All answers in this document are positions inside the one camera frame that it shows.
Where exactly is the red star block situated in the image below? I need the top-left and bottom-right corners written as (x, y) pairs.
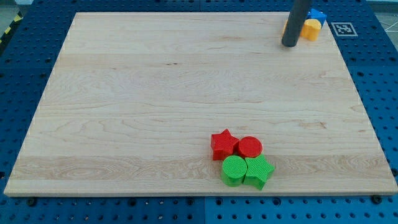
top-left (211, 129), bottom-right (239, 161)

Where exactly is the red cylinder block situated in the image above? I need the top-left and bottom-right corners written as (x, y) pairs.
top-left (238, 136), bottom-right (263, 157)

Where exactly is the green cylinder block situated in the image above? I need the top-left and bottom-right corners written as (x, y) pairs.
top-left (221, 155), bottom-right (248, 187)

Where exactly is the light wooden board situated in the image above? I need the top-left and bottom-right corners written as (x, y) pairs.
top-left (4, 12), bottom-right (397, 197)

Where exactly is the green star block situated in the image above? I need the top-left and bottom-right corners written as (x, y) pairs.
top-left (243, 154), bottom-right (275, 190)

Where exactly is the yellow heart block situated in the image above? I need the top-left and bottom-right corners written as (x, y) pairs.
top-left (298, 19), bottom-right (322, 41)

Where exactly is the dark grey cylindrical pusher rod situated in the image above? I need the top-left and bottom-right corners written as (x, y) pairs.
top-left (281, 0), bottom-right (312, 47)

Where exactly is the blue star block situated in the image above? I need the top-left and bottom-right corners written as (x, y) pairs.
top-left (307, 8), bottom-right (327, 26)

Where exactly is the white fiducial marker tag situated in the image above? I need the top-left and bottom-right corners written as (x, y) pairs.
top-left (331, 22), bottom-right (358, 37)

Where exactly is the black bolt front left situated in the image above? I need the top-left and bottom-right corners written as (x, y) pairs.
top-left (26, 197), bottom-right (37, 207)

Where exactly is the black bolt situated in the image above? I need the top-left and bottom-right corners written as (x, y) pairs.
top-left (371, 195), bottom-right (383, 205)
top-left (26, 197), bottom-right (37, 207)

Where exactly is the black bolt front right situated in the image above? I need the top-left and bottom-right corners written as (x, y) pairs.
top-left (371, 195), bottom-right (383, 205)

